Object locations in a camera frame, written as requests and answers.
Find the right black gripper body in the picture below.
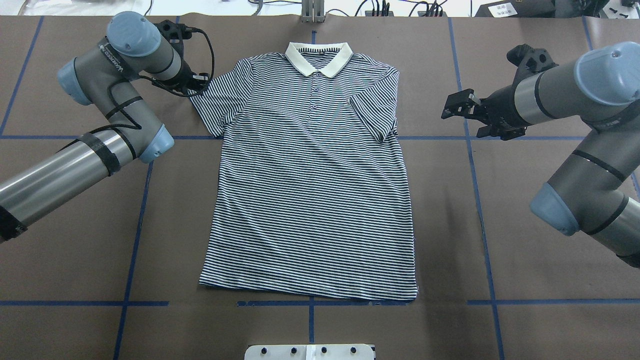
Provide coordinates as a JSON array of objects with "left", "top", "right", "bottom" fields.
[{"left": 475, "top": 86, "right": 527, "bottom": 141}]

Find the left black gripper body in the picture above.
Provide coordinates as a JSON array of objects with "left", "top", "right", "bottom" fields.
[{"left": 173, "top": 61, "right": 201, "bottom": 96}]

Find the striped polo shirt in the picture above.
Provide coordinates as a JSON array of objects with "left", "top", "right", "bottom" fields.
[{"left": 191, "top": 42, "right": 418, "bottom": 301}]

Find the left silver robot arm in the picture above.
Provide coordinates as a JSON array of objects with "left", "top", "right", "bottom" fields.
[{"left": 1, "top": 11, "right": 204, "bottom": 241}]

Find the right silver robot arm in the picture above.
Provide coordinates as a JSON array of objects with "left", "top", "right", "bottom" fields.
[{"left": 441, "top": 41, "right": 640, "bottom": 268}]

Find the black box with label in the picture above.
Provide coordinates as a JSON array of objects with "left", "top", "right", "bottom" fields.
[{"left": 473, "top": 0, "right": 556, "bottom": 18}]

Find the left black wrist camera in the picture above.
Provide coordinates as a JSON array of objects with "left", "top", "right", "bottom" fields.
[{"left": 153, "top": 20, "right": 193, "bottom": 53}]

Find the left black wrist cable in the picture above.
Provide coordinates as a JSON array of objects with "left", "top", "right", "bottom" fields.
[{"left": 102, "top": 27, "right": 216, "bottom": 131}]

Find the aluminium frame post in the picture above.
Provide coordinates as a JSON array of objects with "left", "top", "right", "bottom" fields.
[{"left": 300, "top": 0, "right": 326, "bottom": 23}]

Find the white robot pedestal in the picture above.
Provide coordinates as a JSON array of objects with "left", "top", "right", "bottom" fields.
[{"left": 244, "top": 343, "right": 377, "bottom": 360}]

